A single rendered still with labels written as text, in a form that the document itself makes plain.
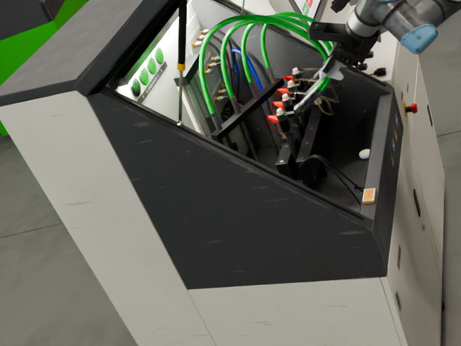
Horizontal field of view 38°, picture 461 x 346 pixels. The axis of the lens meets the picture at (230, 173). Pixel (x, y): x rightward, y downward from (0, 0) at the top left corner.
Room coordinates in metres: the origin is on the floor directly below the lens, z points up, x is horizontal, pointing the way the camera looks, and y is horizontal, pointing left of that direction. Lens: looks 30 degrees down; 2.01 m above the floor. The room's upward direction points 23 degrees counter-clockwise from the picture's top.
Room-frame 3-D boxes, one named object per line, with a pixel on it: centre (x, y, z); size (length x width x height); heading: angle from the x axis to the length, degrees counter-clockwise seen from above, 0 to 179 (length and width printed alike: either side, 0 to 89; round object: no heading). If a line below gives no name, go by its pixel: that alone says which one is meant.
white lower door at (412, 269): (1.59, -0.42, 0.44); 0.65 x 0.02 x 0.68; 152
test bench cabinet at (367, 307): (1.72, -0.17, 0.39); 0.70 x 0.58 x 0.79; 152
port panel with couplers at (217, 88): (2.05, -0.08, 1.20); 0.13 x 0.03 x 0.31; 152
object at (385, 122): (1.60, -0.41, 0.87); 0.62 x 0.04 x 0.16; 152
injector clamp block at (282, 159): (1.82, -0.25, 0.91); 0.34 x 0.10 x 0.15; 152
